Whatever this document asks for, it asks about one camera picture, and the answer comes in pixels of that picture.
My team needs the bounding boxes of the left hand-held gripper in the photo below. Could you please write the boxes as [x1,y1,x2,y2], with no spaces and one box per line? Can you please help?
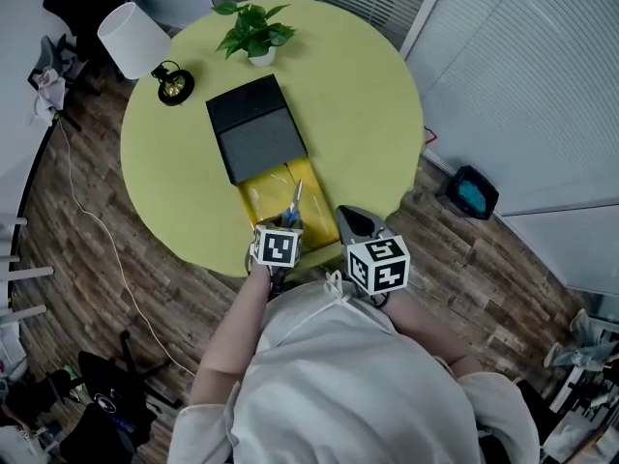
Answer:
[249,216,306,271]

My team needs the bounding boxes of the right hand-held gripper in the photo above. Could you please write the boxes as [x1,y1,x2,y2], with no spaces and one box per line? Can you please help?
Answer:
[335,204,412,298]

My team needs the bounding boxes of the blue-handled scissors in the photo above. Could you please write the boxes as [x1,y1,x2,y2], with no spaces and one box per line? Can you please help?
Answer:
[280,178,305,232]

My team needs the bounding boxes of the black container with yellow drawer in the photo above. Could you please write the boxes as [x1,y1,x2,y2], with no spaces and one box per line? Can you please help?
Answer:
[205,73,340,256]

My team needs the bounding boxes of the person's left forearm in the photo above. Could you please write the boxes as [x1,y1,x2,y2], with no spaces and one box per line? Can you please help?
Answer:
[190,261,273,408]

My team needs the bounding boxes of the person's right forearm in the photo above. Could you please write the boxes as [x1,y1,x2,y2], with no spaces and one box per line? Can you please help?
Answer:
[379,289,485,377]

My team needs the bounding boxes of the black bin with blue contents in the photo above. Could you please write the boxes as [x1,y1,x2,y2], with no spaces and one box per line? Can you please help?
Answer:
[443,163,501,221]

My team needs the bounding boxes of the person's white shirt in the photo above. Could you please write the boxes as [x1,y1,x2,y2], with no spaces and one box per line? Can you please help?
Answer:
[165,269,542,464]

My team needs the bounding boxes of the yellow-green tablecloth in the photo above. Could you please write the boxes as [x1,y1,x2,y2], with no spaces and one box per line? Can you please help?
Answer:
[119,0,427,279]

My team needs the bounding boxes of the green potted plant white pot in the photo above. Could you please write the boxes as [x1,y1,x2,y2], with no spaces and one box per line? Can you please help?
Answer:
[211,0,297,69]

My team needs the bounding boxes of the black swivel chair with bag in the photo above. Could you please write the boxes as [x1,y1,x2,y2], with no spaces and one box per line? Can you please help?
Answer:
[56,329,184,464]

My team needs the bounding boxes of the white shade table lamp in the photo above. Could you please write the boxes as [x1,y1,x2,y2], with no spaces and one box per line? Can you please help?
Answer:
[97,1,196,107]

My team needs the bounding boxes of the white rack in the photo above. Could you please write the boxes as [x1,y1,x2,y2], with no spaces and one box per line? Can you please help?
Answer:
[0,212,55,324]

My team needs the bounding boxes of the grey chair with cloth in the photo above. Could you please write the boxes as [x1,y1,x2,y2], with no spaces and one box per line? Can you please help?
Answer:
[26,33,101,132]

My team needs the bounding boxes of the black office chair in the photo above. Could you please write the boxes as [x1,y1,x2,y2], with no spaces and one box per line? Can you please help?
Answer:
[41,0,130,82]

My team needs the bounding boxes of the white floor cable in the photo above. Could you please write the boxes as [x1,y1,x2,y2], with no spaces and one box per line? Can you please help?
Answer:
[56,117,197,377]

